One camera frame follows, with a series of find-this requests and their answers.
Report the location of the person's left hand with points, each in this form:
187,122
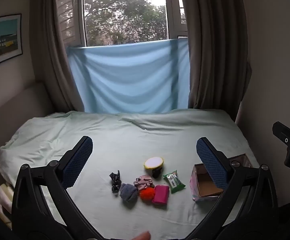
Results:
141,236

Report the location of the small black soft item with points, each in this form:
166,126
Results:
157,173

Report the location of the brown curtain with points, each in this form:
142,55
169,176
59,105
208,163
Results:
217,55
47,55

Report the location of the light blue hanging cloth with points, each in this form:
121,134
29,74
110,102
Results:
127,80

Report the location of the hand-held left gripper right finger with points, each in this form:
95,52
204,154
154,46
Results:
211,161

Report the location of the tree outside window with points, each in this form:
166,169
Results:
125,22

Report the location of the grey-blue knitted cloth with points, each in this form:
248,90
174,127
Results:
128,192

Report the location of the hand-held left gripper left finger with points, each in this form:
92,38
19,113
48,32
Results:
78,161

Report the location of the pink fabric bow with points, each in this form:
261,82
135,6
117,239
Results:
143,181

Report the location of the yellow-rimmed white mesh pad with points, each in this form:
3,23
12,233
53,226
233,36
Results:
153,162

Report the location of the pink printed cardboard box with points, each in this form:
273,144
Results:
205,180

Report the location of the orange pom-pom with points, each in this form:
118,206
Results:
147,194

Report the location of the framed wall picture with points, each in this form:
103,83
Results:
2,40

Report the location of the green tissue packet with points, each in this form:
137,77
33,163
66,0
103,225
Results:
173,181

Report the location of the cream folded bedding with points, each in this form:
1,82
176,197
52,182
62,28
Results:
4,197

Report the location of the black patterned scrunchie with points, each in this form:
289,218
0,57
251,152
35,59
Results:
114,180

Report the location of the magenta soft pouch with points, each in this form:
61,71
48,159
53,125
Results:
160,194

